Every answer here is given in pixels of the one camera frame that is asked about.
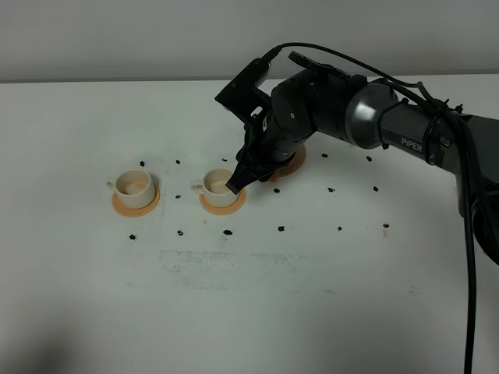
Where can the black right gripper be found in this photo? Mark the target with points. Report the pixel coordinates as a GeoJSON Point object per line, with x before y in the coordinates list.
{"type": "Point", "coordinates": [269, 145]}

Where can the brown clay teapot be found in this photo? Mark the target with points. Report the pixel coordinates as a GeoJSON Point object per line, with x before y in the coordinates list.
{"type": "Point", "coordinates": [274, 177]}

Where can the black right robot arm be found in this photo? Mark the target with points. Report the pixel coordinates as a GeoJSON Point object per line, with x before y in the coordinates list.
{"type": "Point", "coordinates": [349, 108]}

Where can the beige teapot coaster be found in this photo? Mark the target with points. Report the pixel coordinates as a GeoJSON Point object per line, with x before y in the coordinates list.
{"type": "Point", "coordinates": [295, 164]}

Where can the right orange coaster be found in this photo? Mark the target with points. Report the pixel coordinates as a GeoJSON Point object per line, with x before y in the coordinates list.
{"type": "Point", "coordinates": [221, 204]}

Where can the right white teacup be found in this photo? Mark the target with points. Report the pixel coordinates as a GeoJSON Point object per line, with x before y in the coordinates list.
{"type": "Point", "coordinates": [214, 180]}

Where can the white teacup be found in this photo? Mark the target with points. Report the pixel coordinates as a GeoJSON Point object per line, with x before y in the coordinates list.
{"type": "Point", "coordinates": [134, 188]}
{"type": "Point", "coordinates": [214, 180]}

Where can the left white teacup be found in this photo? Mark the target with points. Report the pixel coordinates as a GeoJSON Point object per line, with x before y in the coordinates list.
{"type": "Point", "coordinates": [134, 188]}

